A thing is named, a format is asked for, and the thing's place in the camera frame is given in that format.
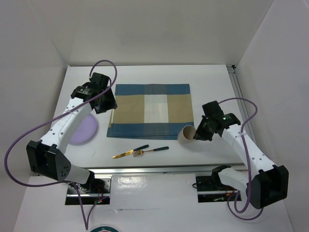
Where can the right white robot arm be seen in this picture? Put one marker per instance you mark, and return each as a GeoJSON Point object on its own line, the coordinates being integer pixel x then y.
{"type": "Point", "coordinates": [265, 183]}

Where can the gold fork dark handle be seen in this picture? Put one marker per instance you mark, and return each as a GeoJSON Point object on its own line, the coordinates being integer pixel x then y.
{"type": "Point", "coordinates": [141, 152]}

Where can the aluminium frame rail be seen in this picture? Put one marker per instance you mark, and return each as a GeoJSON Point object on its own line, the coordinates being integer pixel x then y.
{"type": "Point", "coordinates": [207, 83]}

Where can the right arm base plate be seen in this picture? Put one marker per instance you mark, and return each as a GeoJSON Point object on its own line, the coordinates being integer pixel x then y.
{"type": "Point", "coordinates": [208, 192]}

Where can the gold knife dark handle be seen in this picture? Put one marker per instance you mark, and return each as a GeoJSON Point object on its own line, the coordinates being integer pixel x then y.
{"type": "Point", "coordinates": [130, 152]}

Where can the beige plastic cup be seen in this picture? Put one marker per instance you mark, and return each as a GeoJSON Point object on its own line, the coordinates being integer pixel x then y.
{"type": "Point", "coordinates": [186, 135]}

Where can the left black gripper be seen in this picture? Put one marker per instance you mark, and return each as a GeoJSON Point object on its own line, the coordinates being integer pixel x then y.
{"type": "Point", "coordinates": [111, 104]}

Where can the green round sticker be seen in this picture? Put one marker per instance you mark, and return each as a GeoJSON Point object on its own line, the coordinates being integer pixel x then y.
{"type": "Point", "coordinates": [104, 229]}

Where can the lilac plastic plate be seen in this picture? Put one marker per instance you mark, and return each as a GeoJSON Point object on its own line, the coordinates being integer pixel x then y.
{"type": "Point", "coordinates": [85, 131]}

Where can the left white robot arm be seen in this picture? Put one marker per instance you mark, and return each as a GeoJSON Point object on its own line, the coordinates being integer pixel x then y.
{"type": "Point", "coordinates": [47, 156]}

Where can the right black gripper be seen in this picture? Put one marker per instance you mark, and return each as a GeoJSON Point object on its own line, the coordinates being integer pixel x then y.
{"type": "Point", "coordinates": [200, 134]}

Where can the blue and beige cloth placemat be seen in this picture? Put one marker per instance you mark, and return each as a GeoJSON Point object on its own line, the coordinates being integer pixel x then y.
{"type": "Point", "coordinates": [151, 111]}

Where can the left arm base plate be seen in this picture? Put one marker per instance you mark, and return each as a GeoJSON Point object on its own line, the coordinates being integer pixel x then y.
{"type": "Point", "coordinates": [99, 195]}

